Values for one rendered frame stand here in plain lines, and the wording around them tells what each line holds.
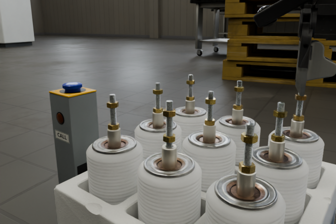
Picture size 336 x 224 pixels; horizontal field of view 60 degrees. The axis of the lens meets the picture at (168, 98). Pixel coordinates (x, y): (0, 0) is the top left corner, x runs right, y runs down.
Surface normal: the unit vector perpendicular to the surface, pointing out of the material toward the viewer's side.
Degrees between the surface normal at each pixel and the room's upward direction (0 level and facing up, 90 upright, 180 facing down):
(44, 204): 0
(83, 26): 90
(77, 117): 90
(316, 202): 0
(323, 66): 84
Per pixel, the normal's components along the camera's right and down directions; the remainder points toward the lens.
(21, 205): 0.00, -0.97
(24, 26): 0.92, 0.10
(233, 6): -0.42, 0.23
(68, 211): -0.61, 0.20
